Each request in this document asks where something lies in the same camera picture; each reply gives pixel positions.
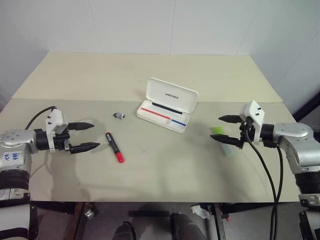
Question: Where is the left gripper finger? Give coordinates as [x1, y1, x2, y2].
[69, 142, 101, 154]
[67, 121, 95, 131]

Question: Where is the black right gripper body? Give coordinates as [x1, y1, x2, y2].
[237, 116, 256, 150]

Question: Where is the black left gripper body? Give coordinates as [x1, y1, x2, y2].
[54, 123, 73, 153]

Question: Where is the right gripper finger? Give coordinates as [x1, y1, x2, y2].
[218, 114, 243, 124]
[210, 134, 241, 148]

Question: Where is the green highlighter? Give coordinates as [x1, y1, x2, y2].
[211, 126, 237, 158]

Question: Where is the black marker with red cap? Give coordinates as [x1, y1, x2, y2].
[105, 131, 126, 164]

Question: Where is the white pencil case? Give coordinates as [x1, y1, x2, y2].
[136, 77, 200, 134]

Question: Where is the black pen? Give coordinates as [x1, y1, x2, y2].
[151, 100, 184, 116]

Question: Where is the rusty brown table leg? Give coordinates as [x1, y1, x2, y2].
[72, 202, 87, 240]
[214, 203, 227, 240]

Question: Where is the dark furniture piece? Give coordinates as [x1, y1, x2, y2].
[292, 83, 320, 123]

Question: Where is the crumpled white paper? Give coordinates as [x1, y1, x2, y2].
[190, 204, 210, 220]

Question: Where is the small dark rounded shape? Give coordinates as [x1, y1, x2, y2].
[112, 221, 138, 240]

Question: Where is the large dark rounded shape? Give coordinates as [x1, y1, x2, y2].
[169, 212, 210, 240]

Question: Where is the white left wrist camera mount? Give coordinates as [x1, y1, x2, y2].
[45, 109, 69, 153]

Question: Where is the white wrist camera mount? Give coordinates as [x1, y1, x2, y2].
[45, 109, 69, 153]
[239, 100, 265, 145]

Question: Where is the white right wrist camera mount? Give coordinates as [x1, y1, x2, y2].
[239, 100, 265, 145]

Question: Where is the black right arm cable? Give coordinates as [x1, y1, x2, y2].
[244, 117, 285, 240]

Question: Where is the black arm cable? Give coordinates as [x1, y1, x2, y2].
[26, 106, 56, 131]
[244, 117, 285, 240]

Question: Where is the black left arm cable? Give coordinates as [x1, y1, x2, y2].
[26, 106, 56, 131]

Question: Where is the black table frame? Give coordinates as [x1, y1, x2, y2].
[29, 201, 301, 218]

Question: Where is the small silver metal bracket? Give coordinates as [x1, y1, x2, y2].
[84, 209, 98, 220]

